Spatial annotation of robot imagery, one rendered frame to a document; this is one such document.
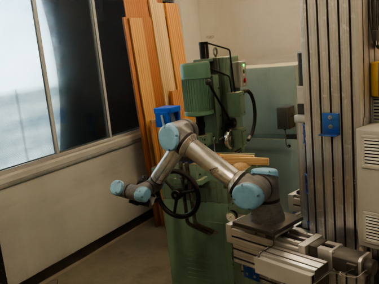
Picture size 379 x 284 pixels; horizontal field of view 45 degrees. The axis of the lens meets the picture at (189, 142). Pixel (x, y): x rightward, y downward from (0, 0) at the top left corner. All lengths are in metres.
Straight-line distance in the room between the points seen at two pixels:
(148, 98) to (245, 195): 2.46
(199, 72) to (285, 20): 2.38
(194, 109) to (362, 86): 1.11
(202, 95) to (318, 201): 0.97
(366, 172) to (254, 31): 3.36
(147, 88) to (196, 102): 1.57
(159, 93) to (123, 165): 0.78
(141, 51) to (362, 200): 2.76
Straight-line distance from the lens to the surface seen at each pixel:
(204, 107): 2.64
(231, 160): 2.68
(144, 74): 4.13
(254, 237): 2.05
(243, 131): 2.80
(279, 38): 4.89
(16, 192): 3.37
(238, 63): 2.87
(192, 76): 2.61
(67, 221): 3.72
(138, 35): 4.16
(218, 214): 2.64
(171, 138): 1.93
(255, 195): 1.81
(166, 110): 3.53
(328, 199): 2.00
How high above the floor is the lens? 1.57
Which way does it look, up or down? 11 degrees down
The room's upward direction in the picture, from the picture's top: 6 degrees counter-clockwise
